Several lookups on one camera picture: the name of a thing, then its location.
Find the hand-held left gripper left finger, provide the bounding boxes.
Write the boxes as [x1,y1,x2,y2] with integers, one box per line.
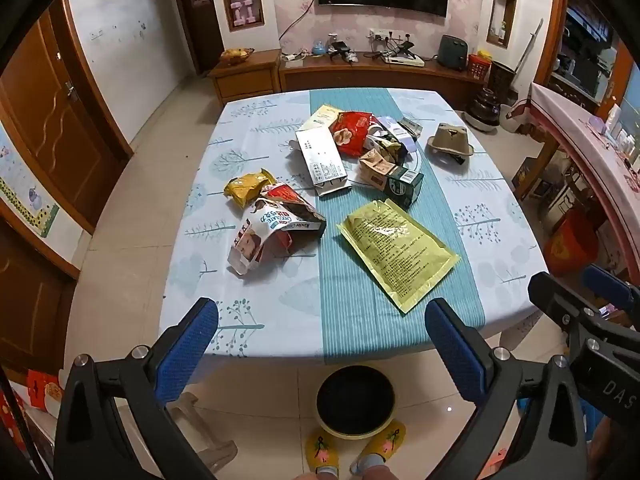
[54,297,236,480]

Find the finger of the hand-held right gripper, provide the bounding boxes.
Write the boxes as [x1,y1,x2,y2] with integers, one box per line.
[581,265,640,333]
[528,272,603,348]

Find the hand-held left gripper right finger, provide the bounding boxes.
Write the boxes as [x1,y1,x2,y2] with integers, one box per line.
[424,297,588,480]

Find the yellow-green foil pouch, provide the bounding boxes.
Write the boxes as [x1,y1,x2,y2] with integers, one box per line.
[337,199,461,315]

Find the round trash bin yellow rim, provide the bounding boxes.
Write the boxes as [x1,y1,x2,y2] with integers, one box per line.
[315,365,398,440]

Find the dark green box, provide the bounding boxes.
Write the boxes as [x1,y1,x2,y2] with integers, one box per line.
[384,165,425,209]

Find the red snack bag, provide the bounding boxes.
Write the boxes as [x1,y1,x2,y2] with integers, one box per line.
[330,111,386,158]

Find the long cream box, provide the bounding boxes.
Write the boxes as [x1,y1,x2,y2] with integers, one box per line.
[299,105,346,133]

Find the white plastic stool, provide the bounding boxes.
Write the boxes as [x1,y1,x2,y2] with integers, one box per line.
[167,392,238,471]

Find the person's right yellow slipper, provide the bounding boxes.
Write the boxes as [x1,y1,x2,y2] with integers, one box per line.
[350,419,407,476]

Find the white brown chocolate carton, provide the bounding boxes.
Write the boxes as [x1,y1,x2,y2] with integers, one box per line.
[227,182,327,277]

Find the pink covered table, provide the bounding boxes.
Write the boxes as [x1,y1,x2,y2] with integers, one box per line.
[530,82,640,281]

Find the person's right leg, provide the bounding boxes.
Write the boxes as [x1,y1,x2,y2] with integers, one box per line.
[350,452,396,480]

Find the yellow snack bag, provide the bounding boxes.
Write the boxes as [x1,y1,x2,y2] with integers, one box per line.
[223,169,277,208]

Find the red gift box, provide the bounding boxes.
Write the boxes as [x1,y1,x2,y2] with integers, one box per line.
[0,370,66,461]

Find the wooden door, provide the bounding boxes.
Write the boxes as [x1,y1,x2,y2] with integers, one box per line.
[0,0,133,233]
[0,220,81,376]

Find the dark round pot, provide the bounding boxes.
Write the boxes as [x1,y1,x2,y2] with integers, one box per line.
[465,87,502,133]

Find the white flat carton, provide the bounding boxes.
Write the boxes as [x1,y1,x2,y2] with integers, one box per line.
[295,127,351,196]

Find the white purple box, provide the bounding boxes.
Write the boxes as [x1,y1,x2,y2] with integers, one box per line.
[377,116,418,153]

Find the red basket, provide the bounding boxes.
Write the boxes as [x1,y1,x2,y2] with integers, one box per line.
[467,54,492,80]

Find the small wooden side cabinet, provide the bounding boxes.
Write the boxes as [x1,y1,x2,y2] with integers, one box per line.
[207,49,282,107]

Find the dark grey appliance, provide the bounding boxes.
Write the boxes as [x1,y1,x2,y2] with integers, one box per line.
[438,35,469,67]

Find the fruit bowl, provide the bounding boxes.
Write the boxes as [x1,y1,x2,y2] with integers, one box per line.
[220,47,255,66]

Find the wooden television cabinet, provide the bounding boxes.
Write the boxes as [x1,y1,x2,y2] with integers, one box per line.
[277,52,488,111]

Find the pink dumbbells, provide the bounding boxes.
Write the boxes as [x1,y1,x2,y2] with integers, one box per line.
[230,2,258,26]

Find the children's wall chart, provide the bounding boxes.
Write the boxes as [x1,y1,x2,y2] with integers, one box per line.
[0,125,61,238]

